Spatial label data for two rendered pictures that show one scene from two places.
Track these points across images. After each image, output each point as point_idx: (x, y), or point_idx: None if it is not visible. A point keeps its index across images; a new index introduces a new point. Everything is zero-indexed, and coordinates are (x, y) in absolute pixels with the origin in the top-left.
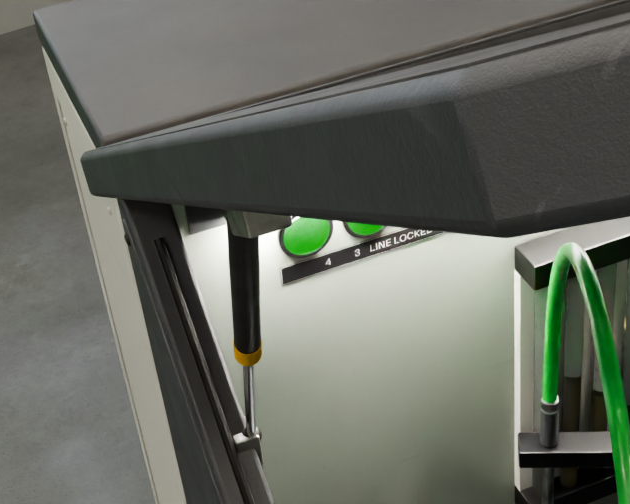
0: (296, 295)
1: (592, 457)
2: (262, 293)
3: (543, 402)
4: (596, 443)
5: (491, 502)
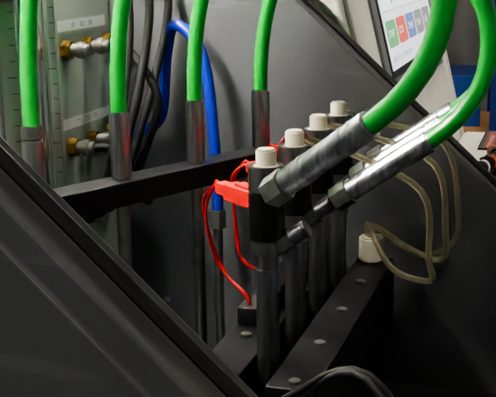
0: None
1: (88, 198)
2: None
3: (27, 128)
4: (83, 187)
5: None
